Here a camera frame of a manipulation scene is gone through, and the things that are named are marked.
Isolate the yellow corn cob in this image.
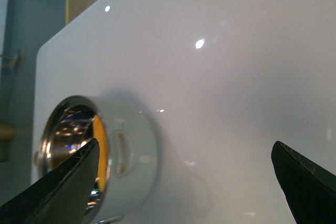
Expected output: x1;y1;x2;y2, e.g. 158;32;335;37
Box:
92;115;109;192

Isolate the white electric cooking pot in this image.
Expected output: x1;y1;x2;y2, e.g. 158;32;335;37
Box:
35;95;158;223

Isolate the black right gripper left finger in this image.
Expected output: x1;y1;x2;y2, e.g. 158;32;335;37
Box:
1;138;100;223

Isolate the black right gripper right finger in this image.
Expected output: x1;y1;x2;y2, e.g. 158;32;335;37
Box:
271;141;335;223

